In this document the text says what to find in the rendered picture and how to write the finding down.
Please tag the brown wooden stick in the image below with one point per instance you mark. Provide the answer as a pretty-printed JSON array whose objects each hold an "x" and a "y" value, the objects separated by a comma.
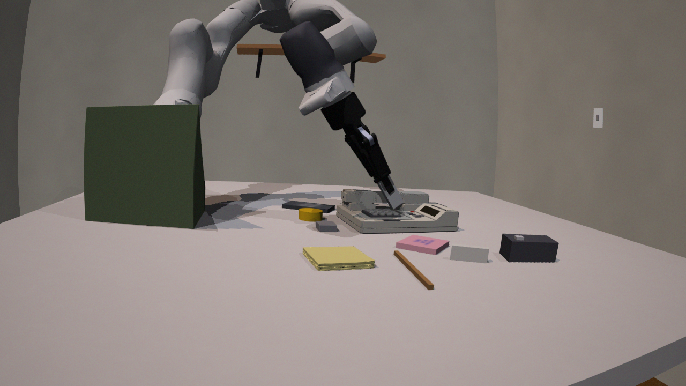
[{"x": 429, "y": 285}]

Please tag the yellow sticky note pad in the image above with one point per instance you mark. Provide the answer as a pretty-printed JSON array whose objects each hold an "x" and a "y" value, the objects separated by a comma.
[{"x": 337, "y": 258}]

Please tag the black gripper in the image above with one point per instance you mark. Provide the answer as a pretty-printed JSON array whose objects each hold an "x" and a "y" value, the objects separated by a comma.
[{"x": 347, "y": 113}]

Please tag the yellow short cylinder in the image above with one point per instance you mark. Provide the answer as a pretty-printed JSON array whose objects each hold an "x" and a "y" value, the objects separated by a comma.
[{"x": 310, "y": 214}]

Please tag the pink sticky note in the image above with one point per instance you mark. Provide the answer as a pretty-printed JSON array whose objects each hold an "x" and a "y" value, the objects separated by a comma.
[{"x": 422, "y": 244}]

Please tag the dark grey keypad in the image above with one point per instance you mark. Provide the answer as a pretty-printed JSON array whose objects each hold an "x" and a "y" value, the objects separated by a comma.
[{"x": 295, "y": 205}]

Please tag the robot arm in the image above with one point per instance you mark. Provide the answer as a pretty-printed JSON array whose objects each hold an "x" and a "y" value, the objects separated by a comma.
[{"x": 197, "y": 54}]

